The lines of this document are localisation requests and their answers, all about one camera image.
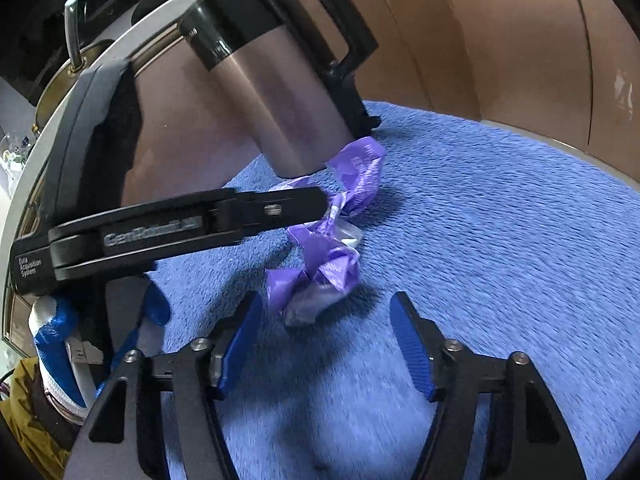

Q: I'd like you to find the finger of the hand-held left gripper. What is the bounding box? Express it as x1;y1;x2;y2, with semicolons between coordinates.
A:
210;186;329;237

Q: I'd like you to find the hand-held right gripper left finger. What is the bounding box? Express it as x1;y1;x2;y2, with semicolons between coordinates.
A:
62;292;264;480

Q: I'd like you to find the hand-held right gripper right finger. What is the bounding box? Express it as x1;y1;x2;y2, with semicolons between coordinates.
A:
390;291;586;480

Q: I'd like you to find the person's left forearm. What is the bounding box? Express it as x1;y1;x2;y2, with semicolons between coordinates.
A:
0;357;88;480

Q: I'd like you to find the purple plastic wrapper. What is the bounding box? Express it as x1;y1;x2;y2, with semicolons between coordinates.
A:
325;136;386;218
265;220;361;328

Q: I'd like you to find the blue towel cloth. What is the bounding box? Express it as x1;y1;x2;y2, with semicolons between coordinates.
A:
107;100;640;480

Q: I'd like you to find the brown kitchen cabinet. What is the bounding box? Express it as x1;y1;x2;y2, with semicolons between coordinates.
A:
115;0;640;183

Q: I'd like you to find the person's left hand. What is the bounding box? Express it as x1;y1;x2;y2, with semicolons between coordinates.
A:
27;280;172;413

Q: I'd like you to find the steel electric kettle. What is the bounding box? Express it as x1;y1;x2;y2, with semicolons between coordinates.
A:
177;0;383;178

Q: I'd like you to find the clear glass container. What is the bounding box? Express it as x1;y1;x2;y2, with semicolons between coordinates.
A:
0;130;32;181

